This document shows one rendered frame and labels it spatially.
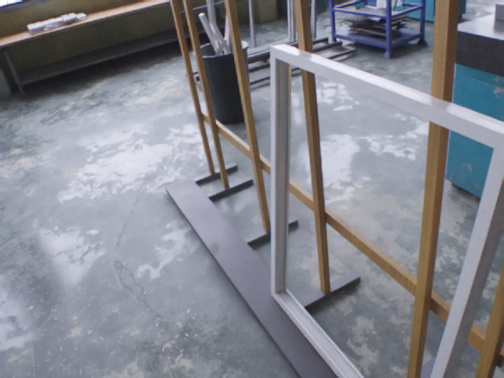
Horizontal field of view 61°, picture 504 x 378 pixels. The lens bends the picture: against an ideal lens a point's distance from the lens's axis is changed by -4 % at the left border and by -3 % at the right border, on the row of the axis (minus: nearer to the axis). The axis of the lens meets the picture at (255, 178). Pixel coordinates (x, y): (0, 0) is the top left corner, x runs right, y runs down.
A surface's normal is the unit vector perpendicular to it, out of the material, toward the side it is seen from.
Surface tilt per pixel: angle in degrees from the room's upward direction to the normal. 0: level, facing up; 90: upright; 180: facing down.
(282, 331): 0
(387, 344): 0
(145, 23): 90
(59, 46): 90
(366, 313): 0
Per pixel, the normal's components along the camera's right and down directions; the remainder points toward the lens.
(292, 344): -0.15, -0.84
